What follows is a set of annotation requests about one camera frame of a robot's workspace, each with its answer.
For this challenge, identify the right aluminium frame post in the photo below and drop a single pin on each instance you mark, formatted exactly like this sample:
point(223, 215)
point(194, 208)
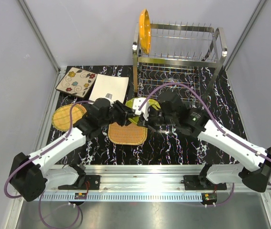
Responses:
point(250, 23)

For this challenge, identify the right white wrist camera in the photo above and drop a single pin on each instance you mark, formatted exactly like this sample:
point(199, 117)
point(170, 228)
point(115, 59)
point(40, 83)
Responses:
point(141, 106)

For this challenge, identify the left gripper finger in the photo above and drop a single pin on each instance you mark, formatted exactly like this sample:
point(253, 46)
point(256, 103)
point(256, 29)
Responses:
point(130, 121)
point(129, 112)

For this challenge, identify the green dotted plate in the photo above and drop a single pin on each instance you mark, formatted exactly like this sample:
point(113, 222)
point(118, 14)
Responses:
point(151, 101)

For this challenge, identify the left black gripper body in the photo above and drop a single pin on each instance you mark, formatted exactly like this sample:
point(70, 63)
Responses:
point(117, 113)

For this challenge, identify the white black-rimmed square plate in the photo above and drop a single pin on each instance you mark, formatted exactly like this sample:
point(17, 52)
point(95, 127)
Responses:
point(116, 86)

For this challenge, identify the floral square ceramic plate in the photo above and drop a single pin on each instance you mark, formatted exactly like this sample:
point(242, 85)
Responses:
point(76, 82)

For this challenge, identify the orange octagonal plate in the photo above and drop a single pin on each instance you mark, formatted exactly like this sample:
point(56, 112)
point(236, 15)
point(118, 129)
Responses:
point(145, 31)

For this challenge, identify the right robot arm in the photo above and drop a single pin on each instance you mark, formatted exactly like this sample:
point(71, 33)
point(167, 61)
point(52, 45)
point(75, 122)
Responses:
point(254, 162)

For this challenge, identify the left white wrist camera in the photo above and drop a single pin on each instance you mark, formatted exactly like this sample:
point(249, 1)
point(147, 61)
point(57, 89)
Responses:
point(108, 96)

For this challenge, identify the black marble pattern mat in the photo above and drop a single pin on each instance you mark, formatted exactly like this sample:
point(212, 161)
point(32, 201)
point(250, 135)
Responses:
point(167, 146)

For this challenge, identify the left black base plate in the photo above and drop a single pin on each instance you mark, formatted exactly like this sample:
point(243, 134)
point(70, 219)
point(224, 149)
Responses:
point(90, 181)

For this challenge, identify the aluminium mounting rail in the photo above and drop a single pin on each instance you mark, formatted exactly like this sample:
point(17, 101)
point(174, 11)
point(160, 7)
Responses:
point(135, 183)

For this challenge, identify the steel two-tier dish rack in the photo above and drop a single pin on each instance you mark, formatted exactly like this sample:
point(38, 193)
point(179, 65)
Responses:
point(192, 54)

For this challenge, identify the left aluminium frame post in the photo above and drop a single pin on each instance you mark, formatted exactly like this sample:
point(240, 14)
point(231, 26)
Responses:
point(34, 26)

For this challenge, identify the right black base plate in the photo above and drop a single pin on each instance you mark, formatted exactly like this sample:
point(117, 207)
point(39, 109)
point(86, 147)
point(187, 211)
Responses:
point(195, 182)

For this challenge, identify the green wicker plate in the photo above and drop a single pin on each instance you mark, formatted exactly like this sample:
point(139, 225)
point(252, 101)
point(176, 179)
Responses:
point(61, 117)

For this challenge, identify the aluminium frame post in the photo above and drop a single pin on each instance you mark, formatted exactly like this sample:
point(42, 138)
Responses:
point(250, 23)
point(34, 26)

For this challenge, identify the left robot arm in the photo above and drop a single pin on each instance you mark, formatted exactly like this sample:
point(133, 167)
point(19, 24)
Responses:
point(32, 174)

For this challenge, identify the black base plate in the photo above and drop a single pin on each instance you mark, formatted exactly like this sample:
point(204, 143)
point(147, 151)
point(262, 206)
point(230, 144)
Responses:
point(90, 181)
point(195, 182)

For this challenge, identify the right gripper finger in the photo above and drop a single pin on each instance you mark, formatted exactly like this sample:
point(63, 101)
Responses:
point(154, 108)
point(146, 124)

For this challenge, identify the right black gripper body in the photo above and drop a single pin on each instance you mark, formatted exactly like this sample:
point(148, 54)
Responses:
point(156, 119)

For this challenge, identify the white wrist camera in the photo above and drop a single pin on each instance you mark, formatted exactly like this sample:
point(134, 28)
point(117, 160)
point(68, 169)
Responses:
point(108, 96)
point(141, 106)

